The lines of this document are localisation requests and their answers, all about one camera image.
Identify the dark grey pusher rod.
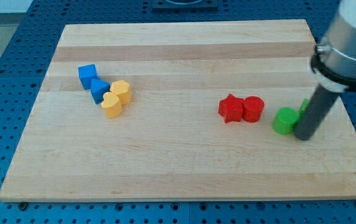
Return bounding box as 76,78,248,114
293,85,339,141

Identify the blue triangle block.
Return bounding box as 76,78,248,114
90,79,110,105

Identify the green cylinder block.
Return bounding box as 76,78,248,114
272,107,299,135

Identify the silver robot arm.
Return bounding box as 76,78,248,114
311,0,356,93

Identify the red star block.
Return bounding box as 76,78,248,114
218,94,244,123

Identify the wooden board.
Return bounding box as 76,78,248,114
0,19,356,202

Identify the blue cube block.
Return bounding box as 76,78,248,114
78,64,98,90

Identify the green star block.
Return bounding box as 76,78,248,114
298,98,309,119

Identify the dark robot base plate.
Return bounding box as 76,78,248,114
151,0,218,11

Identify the yellow hexagon block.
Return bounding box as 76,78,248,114
110,80,133,105

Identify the red cylinder block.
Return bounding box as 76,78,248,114
242,96,265,123

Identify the yellow heart block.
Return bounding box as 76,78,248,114
101,92,123,118

